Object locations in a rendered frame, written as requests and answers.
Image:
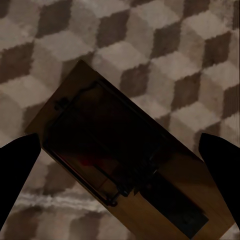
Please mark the mousetrap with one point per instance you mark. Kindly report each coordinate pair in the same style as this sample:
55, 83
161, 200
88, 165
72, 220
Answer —
152, 183

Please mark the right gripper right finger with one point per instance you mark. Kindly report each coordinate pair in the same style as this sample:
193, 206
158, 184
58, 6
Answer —
222, 159

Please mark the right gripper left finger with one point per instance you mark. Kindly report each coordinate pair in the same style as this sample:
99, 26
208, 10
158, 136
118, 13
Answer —
16, 162

